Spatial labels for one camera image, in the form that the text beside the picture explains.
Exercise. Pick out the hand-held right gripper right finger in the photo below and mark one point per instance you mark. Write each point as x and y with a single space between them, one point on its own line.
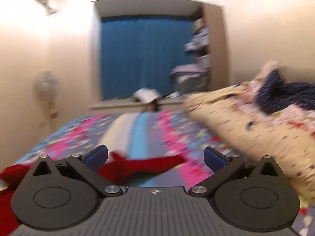
213 158

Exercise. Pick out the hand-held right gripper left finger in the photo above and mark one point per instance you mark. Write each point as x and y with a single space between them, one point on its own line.
98 154

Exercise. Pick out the red knitted sweater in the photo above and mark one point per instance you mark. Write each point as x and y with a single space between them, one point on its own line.
140 169

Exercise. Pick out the white crumpled cloth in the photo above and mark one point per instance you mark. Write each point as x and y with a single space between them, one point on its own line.
147 95

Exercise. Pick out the cream patterned quilt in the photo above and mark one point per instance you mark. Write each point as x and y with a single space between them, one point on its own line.
258 132

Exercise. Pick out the blue window curtain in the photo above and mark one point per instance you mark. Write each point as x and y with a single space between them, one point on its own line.
145 56

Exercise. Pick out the floral striped fleece blanket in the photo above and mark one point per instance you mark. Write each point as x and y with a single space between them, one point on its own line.
81 132

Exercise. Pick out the grey plastic storage bin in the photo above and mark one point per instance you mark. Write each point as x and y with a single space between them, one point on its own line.
189 80

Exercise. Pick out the dark blue dotted cloth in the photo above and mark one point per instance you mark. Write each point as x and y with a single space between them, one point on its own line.
283 91

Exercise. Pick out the wooden shelf with clutter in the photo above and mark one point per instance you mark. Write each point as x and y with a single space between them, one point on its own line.
200 41

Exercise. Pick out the white standing fan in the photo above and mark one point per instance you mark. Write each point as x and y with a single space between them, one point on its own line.
46 86

